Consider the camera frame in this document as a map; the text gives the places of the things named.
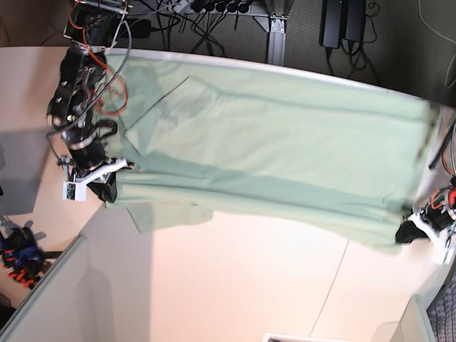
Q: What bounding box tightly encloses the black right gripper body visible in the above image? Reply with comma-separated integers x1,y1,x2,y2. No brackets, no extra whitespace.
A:
60,133,128,183

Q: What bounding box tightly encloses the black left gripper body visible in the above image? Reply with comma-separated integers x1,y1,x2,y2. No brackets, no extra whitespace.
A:
409,187,456,264

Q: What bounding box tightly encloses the light green T-shirt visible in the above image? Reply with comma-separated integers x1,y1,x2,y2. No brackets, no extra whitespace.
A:
109,57,438,254

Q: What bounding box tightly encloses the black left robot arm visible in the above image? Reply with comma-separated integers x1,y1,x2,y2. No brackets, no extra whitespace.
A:
395,123,455,265

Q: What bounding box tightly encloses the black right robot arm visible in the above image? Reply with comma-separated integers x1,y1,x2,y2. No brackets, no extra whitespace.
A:
46,1,132,203

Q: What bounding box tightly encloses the grey patterned chair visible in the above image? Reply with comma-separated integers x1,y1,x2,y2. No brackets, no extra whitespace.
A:
427,268,456,342

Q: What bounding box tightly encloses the grey partition panel right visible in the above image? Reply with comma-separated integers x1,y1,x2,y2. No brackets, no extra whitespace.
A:
371,296,436,342

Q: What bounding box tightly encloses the grey partition panel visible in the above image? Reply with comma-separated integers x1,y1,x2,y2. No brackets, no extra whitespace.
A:
0,234,88,342
371,296,436,342

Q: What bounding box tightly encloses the blue orange clamp tool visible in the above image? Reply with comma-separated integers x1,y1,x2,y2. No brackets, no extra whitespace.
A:
1,227,44,289

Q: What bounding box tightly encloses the grey partition panel left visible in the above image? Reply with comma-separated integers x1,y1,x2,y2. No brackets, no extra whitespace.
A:
0,234,88,342

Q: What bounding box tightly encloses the black power adapter left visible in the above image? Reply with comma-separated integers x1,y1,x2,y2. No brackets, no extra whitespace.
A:
127,19,152,39

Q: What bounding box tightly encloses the black power strip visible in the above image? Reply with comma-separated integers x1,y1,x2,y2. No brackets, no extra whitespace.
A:
190,0,254,14

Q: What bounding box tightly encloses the black power brick pair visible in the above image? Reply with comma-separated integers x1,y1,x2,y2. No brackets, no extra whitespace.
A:
319,0,366,49

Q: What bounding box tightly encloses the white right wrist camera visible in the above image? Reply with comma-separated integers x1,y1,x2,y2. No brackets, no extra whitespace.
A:
63,182,87,202

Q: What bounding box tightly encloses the aluminium frame post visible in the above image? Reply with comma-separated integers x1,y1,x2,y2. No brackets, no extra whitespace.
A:
253,0,294,66

